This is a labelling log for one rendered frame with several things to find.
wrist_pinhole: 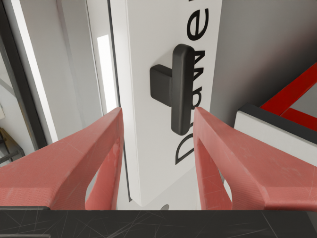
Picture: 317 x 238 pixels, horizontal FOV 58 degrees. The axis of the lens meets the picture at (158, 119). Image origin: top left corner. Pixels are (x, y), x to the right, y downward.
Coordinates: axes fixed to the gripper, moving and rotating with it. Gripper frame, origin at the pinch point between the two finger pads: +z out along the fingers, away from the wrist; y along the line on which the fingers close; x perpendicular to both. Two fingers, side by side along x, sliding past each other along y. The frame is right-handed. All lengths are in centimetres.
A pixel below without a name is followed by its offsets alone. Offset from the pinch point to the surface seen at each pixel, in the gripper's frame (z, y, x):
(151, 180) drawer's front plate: 10.3, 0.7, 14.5
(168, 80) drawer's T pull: 8.9, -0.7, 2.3
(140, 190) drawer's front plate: 9.2, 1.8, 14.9
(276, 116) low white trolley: 19.7, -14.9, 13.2
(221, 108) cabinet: 22.0, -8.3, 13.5
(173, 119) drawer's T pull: 8.3, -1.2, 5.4
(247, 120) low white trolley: 19.7, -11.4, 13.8
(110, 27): 10.3, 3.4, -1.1
